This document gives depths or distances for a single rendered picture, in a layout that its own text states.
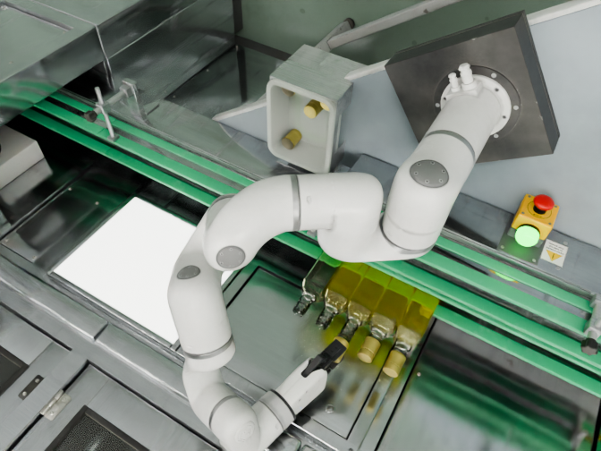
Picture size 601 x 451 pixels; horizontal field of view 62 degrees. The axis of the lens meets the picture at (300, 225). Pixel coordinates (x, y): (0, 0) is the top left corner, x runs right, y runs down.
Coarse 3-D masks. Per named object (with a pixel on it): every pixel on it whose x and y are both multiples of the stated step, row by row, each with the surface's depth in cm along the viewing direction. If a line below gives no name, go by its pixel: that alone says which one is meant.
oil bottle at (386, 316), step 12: (396, 288) 112; (408, 288) 112; (384, 300) 110; (396, 300) 110; (408, 300) 110; (384, 312) 108; (396, 312) 108; (372, 324) 108; (384, 324) 106; (396, 324) 107; (384, 336) 108
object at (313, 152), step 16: (272, 80) 110; (272, 96) 113; (288, 96) 119; (304, 96) 117; (320, 96) 106; (272, 112) 117; (288, 112) 123; (320, 112) 118; (272, 128) 120; (288, 128) 127; (304, 128) 124; (320, 128) 121; (272, 144) 124; (304, 144) 127; (320, 144) 125; (288, 160) 124; (304, 160) 124; (320, 160) 124
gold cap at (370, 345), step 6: (366, 342) 105; (372, 342) 105; (378, 342) 105; (360, 348) 105; (366, 348) 104; (372, 348) 104; (378, 348) 106; (360, 354) 104; (366, 354) 103; (372, 354) 103; (366, 360) 104; (372, 360) 104
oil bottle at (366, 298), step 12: (372, 276) 114; (384, 276) 114; (360, 288) 112; (372, 288) 112; (384, 288) 112; (360, 300) 110; (372, 300) 110; (348, 312) 110; (360, 312) 108; (372, 312) 109; (360, 324) 110
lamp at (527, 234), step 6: (522, 228) 101; (528, 228) 101; (534, 228) 101; (516, 234) 102; (522, 234) 101; (528, 234) 100; (534, 234) 100; (522, 240) 101; (528, 240) 101; (534, 240) 100; (528, 246) 102
